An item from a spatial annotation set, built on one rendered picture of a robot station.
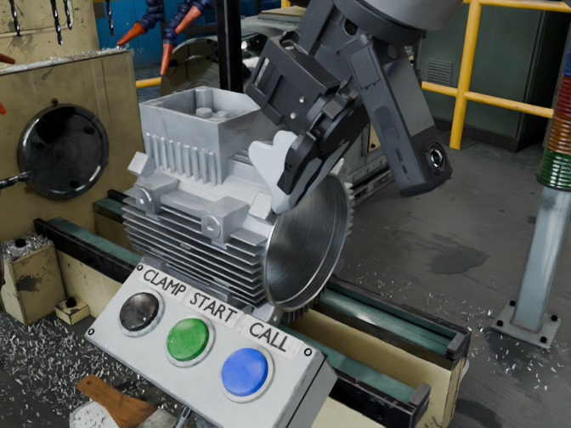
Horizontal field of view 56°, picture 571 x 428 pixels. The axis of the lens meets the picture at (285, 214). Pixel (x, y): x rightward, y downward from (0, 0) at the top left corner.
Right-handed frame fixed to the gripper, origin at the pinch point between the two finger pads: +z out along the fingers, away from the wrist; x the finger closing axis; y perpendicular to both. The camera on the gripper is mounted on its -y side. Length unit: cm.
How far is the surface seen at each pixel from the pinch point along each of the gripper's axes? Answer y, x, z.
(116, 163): 35, -15, 34
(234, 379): -8.9, 17.9, -3.0
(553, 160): -14.4, -33.3, -5.8
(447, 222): -10, -60, 27
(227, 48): 25.0, -18.0, 4.0
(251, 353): -8.5, 16.3, -3.8
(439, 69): 75, -345, 115
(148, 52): 373, -378, 325
